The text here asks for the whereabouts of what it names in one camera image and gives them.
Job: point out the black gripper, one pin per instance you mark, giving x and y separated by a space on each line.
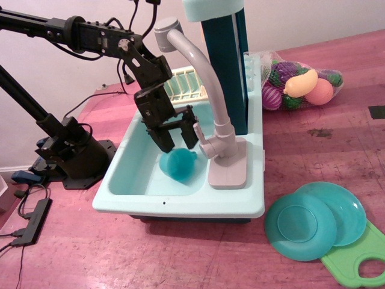
160 116

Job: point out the teal plastic toy cup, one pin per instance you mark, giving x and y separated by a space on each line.
178 164

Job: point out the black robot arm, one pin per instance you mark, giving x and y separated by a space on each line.
70 153

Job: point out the yellow toy dish rack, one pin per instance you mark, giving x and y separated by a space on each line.
185 86

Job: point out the grey toy faucet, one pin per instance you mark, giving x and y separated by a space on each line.
226 152

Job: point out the light blue toy sink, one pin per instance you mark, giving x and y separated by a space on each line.
135 185

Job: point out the purple striped toy fruit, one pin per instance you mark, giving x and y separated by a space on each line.
271 98

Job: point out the mesh bag of toy fruit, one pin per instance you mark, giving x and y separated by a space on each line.
275 71

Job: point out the dark blue water tank tower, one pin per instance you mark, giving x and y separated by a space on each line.
225 35

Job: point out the yellow toy banana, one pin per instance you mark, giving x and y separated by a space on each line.
300 85

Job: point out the teal plate front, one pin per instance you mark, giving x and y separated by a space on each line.
300 227

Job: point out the teal plate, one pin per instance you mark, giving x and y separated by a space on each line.
348 211
300 227

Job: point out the orange toy fruit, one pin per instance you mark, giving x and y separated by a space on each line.
321 94

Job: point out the blue clamp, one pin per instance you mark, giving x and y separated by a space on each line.
23 177

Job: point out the black usb hub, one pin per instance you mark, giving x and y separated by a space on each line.
30 234

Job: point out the teal plate back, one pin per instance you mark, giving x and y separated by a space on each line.
348 211

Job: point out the black tape patch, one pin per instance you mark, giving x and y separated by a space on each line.
377 112

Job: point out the green plastic cutting board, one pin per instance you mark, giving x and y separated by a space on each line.
344 262

